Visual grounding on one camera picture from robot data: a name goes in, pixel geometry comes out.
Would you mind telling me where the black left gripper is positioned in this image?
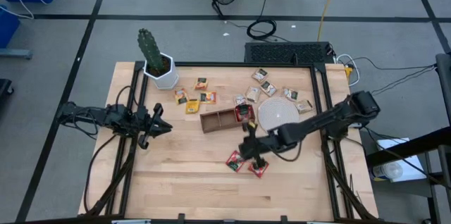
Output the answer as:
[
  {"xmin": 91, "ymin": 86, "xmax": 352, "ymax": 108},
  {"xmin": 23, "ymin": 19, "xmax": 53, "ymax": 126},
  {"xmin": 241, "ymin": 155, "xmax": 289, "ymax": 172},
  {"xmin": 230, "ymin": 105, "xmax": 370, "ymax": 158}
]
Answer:
[{"xmin": 133, "ymin": 103, "xmax": 173, "ymax": 150}]

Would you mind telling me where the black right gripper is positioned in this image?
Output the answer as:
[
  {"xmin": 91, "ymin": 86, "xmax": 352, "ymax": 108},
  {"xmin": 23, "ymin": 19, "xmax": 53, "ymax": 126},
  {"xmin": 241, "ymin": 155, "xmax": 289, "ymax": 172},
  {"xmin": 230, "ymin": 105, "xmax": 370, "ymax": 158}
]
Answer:
[{"xmin": 239, "ymin": 121, "xmax": 281, "ymax": 170}]

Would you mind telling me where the red tea packet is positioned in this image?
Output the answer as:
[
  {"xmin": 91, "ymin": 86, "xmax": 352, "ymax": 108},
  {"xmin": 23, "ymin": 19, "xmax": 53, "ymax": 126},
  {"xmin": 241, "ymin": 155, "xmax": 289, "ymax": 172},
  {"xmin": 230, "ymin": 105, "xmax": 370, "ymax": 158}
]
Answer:
[
  {"xmin": 247, "ymin": 160, "xmax": 271, "ymax": 179},
  {"xmin": 235, "ymin": 104, "xmax": 256, "ymax": 123},
  {"xmin": 225, "ymin": 150, "xmax": 247, "ymax": 173}
]

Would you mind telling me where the wooden three-compartment tray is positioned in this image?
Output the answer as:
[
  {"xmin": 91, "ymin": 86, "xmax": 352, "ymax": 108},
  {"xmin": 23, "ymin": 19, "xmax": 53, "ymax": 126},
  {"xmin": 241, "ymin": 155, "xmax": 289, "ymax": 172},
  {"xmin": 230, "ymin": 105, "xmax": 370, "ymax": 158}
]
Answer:
[{"xmin": 199, "ymin": 106, "xmax": 255, "ymax": 134}]

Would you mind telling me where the orange tea packet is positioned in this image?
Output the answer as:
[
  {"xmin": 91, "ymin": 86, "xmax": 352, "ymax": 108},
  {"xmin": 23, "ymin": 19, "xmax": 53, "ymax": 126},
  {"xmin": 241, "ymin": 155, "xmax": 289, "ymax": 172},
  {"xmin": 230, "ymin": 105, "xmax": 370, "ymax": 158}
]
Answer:
[
  {"xmin": 194, "ymin": 77, "xmax": 209, "ymax": 91},
  {"xmin": 199, "ymin": 91, "xmax": 218, "ymax": 105},
  {"xmin": 173, "ymin": 88, "xmax": 190, "ymax": 106}
]

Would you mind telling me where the yellow tea packet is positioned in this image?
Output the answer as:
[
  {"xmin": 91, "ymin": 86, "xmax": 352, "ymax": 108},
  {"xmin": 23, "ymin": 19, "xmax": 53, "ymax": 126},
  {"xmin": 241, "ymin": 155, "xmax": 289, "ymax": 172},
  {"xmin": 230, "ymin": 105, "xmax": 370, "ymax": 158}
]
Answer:
[{"xmin": 185, "ymin": 99, "xmax": 201, "ymax": 115}]

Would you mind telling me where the white hexagonal plant pot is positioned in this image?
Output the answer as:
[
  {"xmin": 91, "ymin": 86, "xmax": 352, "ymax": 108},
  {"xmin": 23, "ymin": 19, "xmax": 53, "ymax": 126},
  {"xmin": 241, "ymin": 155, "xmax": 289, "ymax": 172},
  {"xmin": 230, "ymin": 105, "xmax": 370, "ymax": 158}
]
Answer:
[{"xmin": 143, "ymin": 51, "xmax": 180, "ymax": 91}]

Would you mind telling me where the round woven placemat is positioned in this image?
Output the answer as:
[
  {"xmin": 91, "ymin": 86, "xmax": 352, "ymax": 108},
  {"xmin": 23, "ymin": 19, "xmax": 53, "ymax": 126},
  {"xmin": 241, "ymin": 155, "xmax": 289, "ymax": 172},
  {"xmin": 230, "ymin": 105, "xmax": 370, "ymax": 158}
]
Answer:
[{"xmin": 257, "ymin": 97, "xmax": 300, "ymax": 132}]

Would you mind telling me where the green cactus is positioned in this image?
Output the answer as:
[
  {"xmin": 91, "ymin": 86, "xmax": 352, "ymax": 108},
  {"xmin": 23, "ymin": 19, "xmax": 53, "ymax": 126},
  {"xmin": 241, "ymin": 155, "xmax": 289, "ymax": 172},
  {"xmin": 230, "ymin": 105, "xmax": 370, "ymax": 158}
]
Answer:
[{"xmin": 136, "ymin": 27, "xmax": 166, "ymax": 72}]

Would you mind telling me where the black perforated computer case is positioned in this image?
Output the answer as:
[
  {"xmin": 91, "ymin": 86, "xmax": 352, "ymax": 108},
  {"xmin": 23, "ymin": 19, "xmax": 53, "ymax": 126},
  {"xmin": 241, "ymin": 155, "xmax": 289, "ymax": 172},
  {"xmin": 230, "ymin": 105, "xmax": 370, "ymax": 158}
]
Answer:
[{"xmin": 243, "ymin": 41, "xmax": 335, "ymax": 65}]

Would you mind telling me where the black side desk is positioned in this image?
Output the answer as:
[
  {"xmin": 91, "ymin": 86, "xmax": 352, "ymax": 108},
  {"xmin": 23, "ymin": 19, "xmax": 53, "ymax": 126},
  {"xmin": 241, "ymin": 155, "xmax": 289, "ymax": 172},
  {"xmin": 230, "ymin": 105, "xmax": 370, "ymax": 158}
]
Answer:
[{"xmin": 364, "ymin": 125, "xmax": 451, "ymax": 224}]

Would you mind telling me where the white paper sheet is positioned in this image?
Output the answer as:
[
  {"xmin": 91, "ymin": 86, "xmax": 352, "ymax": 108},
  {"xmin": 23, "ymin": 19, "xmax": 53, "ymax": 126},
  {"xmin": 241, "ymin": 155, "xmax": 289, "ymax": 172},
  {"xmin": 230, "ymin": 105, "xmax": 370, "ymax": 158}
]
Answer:
[{"xmin": 369, "ymin": 137, "xmax": 428, "ymax": 183}]

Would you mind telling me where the black caster foot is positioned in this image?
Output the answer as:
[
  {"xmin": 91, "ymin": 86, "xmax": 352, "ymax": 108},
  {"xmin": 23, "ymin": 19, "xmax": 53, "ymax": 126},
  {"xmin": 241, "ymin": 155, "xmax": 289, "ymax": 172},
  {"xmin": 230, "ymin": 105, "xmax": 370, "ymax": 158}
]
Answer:
[{"xmin": 0, "ymin": 78, "xmax": 15, "ymax": 102}]

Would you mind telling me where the grey metal cart base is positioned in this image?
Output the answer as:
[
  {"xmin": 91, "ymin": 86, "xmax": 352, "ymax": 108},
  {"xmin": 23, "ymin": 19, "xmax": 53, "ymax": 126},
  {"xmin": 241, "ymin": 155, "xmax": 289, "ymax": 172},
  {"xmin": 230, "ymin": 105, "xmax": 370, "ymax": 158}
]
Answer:
[{"xmin": 0, "ymin": 48, "xmax": 32, "ymax": 61}]

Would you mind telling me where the small blue bin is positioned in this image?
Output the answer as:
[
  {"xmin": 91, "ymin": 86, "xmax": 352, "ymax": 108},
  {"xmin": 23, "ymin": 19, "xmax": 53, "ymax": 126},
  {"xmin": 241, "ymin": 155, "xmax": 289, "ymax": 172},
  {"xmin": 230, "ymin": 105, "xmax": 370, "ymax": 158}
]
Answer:
[{"xmin": 0, "ymin": 5, "xmax": 21, "ymax": 49}]

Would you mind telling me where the black aluminium table frame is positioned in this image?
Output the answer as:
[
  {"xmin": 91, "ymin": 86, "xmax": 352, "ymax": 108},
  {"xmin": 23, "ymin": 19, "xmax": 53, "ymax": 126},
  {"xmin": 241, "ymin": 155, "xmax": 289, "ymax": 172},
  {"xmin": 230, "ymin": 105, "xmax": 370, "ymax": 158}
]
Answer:
[{"xmin": 79, "ymin": 61, "xmax": 380, "ymax": 224}]

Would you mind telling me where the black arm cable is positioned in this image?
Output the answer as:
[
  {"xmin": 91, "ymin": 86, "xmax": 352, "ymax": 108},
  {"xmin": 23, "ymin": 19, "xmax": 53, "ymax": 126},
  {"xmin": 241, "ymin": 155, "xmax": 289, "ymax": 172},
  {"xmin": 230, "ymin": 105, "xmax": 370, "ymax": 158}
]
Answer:
[{"xmin": 82, "ymin": 134, "xmax": 119, "ymax": 214}]

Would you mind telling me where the black hanging cable with coil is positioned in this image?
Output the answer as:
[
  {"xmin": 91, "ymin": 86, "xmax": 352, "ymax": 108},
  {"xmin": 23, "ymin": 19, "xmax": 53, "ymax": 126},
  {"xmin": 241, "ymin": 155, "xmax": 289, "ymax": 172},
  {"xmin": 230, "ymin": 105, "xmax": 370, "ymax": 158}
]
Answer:
[{"xmin": 245, "ymin": 0, "xmax": 283, "ymax": 44}]

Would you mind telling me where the yellow hanging cable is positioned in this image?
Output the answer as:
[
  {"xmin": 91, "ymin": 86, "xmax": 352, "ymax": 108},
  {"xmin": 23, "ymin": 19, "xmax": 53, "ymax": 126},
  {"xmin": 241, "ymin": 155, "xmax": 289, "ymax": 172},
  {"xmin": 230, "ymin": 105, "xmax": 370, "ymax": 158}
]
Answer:
[{"xmin": 316, "ymin": 0, "xmax": 342, "ymax": 42}]

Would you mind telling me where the grey metal post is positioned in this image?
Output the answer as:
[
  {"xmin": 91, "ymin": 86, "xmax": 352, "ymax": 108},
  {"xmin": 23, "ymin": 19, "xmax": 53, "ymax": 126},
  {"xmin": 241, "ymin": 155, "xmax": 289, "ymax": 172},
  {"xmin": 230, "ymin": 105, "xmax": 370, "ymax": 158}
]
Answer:
[{"xmin": 435, "ymin": 53, "xmax": 451, "ymax": 126}]

